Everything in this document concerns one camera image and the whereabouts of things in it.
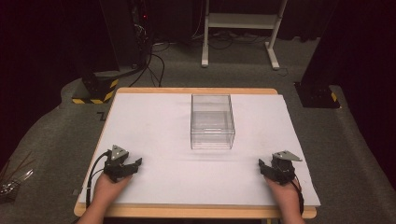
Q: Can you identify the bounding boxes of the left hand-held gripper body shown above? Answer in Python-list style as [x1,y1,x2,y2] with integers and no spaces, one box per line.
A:
[103,144,131,183]

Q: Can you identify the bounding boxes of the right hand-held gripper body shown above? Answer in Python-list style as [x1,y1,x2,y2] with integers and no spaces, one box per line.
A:
[270,150,304,187]

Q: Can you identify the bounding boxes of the person's left hand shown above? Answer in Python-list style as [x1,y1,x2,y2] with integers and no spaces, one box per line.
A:
[92,173,133,209]

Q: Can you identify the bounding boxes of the white table sheet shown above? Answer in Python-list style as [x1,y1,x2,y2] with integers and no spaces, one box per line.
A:
[78,92,322,208]

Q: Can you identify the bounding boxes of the clear plastic box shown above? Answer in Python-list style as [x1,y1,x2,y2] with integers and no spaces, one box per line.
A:
[190,93,236,150]

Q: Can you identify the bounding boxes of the wooden table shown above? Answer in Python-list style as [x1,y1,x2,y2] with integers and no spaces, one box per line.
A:
[73,87,318,220]

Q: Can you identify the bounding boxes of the black stand with striped base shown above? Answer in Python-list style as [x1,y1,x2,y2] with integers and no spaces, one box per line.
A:
[71,0,120,105]

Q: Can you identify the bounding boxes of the black stand with plain base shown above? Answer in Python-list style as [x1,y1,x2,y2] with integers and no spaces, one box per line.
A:
[293,0,342,110]

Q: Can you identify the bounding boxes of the clear container with sticks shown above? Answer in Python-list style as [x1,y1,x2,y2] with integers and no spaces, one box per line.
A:
[0,150,35,202]

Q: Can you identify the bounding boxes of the black equipment rack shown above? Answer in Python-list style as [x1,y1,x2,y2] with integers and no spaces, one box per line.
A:
[129,0,154,68]

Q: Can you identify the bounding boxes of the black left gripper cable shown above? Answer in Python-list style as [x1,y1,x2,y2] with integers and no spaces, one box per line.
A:
[85,150,112,209]

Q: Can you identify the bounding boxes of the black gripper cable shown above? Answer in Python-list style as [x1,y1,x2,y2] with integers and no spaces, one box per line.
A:
[85,150,112,209]
[290,174,305,217]

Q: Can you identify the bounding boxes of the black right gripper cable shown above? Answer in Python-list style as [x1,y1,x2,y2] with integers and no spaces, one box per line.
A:
[290,174,305,217]

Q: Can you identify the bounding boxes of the black floor cables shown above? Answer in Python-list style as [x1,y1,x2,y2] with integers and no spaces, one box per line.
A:
[128,40,166,89]

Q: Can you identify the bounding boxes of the white metal stand frame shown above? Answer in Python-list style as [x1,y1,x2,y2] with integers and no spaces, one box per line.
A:
[201,0,290,71]

